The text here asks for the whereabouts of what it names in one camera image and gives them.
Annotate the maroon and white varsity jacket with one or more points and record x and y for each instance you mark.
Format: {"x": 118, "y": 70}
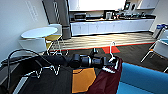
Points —
{"x": 108, "y": 82}

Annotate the white kitchen base cabinets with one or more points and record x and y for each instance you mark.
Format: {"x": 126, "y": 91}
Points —
{"x": 113, "y": 26}

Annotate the black microwave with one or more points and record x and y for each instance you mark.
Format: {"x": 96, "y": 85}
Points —
{"x": 80, "y": 16}

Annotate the blue sofa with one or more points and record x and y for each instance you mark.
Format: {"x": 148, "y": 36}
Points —
{"x": 143, "y": 80}

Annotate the white stool with yellow seat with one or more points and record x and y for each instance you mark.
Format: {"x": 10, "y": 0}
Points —
{"x": 53, "y": 37}

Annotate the steel refrigerator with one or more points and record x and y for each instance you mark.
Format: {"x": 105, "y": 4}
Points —
{"x": 58, "y": 15}

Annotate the blue and white bin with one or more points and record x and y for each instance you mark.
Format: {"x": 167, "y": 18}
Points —
{"x": 157, "y": 30}

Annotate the round white high table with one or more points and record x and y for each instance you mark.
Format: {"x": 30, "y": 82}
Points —
{"x": 39, "y": 32}

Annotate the white kitchen wall cabinets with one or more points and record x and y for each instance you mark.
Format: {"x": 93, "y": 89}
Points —
{"x": 74, "y": 4}

